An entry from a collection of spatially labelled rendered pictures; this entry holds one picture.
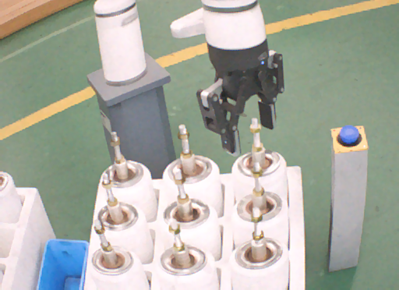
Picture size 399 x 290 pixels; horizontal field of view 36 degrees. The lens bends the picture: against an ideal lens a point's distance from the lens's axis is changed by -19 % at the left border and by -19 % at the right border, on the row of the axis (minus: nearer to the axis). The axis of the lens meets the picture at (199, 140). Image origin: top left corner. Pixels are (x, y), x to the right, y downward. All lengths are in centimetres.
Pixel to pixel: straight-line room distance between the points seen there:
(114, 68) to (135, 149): 18
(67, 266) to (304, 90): 88
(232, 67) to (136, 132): 67
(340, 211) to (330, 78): 80
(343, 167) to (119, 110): 51
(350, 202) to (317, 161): 44
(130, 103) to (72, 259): 36
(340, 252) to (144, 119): 52
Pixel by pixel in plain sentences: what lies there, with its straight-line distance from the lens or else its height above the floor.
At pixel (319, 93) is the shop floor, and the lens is 193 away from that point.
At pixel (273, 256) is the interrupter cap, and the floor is 25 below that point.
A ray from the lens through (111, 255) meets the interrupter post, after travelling 110.
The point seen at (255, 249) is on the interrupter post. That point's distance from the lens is 107.
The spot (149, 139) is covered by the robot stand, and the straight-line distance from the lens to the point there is 153.
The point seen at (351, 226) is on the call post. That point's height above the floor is 13.
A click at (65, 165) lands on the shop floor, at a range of 182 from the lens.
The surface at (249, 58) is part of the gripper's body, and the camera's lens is 86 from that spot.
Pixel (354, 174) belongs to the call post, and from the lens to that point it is 121.
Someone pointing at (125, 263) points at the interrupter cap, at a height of 25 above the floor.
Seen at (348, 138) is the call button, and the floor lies 33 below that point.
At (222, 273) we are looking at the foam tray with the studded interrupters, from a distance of 117.
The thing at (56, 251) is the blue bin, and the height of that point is 9.
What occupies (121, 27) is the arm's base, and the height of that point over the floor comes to 44.
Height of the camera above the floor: 101
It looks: 34 degrees down
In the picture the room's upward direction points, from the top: 10 degrees counter-clockwise
